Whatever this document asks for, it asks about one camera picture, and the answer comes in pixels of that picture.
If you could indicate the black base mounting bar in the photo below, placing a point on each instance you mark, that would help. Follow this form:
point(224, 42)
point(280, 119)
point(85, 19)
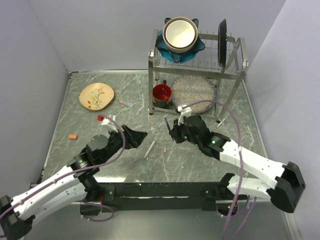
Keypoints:
point(139, 196)

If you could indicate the steel dish rack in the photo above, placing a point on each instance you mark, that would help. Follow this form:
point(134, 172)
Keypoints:
point(205, 64)

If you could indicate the red black mug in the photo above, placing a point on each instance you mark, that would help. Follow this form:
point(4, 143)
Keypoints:
point(161, 95)

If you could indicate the grey pen by rack leg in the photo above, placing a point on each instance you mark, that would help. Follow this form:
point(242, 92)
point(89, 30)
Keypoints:
point(220, 123)

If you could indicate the cream bowl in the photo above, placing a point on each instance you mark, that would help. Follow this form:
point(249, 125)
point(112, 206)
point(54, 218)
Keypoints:
point(180, 34)

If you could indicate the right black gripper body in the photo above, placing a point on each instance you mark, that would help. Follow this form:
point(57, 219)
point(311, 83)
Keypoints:
point(181, 134)

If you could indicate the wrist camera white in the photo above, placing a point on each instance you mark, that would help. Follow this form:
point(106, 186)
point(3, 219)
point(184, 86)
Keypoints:
point(185, 112)
point(108, 122)

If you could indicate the grey marker orange tip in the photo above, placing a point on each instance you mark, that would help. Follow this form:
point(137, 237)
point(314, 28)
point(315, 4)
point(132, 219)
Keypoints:
point(125, 103)

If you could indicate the dark blue pen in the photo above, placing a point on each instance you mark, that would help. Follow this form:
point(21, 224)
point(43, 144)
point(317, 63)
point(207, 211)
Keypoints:
point(167, 123)

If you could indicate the speckled grey plate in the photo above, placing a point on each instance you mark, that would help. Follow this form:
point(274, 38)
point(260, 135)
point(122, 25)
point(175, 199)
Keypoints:
point(189, 89)

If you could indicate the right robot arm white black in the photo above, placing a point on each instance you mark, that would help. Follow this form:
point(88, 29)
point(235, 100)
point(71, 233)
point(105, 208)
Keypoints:
point(282, 184)

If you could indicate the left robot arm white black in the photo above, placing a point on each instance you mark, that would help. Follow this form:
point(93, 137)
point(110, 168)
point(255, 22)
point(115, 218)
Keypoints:
point(74, 182)

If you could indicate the blue petal-shaped bowl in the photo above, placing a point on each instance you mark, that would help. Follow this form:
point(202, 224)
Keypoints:
point(179, 57)

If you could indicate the white green-tipped highlighter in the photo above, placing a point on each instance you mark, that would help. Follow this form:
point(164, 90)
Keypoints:
point(149, 149)

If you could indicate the black plate upright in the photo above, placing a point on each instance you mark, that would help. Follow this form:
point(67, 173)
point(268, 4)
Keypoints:
point(222, 43)

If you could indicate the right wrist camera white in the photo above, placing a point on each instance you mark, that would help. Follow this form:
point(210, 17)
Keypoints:
point(185, 112)

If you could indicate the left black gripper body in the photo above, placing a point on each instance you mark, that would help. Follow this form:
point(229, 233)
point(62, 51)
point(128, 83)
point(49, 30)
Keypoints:
point(116, 141)

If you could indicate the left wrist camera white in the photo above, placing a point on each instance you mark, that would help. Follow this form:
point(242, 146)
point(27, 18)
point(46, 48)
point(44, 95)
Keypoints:
point(108, 122)

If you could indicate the yellow bird-pattern plate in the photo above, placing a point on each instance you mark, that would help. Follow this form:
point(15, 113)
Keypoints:
point(96, 96)

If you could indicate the large orange marker cap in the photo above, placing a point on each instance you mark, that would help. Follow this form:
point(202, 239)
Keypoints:
point(72, 136)

